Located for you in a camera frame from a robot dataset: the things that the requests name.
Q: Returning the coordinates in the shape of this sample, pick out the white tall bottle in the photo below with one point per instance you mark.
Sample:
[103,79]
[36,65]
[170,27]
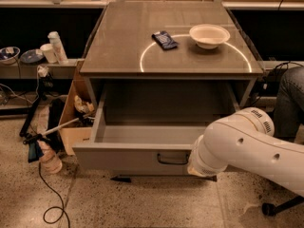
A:
[58,47]

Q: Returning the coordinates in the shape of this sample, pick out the black chair base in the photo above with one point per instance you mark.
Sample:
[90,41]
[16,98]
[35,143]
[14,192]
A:
[271,210]

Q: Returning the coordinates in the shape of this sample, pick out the crumpled paper in box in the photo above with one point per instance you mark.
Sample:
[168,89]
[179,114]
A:
[82,106]

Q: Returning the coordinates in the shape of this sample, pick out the white paper cup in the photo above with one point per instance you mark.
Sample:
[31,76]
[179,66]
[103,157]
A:
[48,52]

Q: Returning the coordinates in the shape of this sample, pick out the grey top drawer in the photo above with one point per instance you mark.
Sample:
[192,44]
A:
[148,128]

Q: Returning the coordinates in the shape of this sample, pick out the dark blue snack packet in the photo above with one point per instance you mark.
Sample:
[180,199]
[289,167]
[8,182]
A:
[164,40]

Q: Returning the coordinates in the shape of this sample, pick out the black tripod leg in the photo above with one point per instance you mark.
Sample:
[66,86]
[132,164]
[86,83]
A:
[31,112]

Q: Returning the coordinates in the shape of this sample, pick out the blue handled tool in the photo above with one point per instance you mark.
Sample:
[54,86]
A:
[35,151]

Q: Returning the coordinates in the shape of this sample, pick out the clear plastic bottle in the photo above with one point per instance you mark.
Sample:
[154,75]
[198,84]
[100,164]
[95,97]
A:
[49,160]

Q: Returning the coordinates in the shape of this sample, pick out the grey drawer cabinet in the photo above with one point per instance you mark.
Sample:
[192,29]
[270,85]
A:
[158,73]

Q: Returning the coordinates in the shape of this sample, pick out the blue white bowl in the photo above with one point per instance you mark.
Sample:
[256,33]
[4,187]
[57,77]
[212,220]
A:
[9,55]

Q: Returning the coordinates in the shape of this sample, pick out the cardboard box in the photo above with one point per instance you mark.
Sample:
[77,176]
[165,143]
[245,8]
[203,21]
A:
[76,132]

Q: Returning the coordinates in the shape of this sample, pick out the person leg in jeans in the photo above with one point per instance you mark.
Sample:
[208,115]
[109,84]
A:
[289,106]

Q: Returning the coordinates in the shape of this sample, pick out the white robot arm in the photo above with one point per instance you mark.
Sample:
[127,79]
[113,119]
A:
[246,140]

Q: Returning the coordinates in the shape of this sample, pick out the blue plate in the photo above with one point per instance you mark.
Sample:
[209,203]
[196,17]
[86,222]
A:
[33,56]

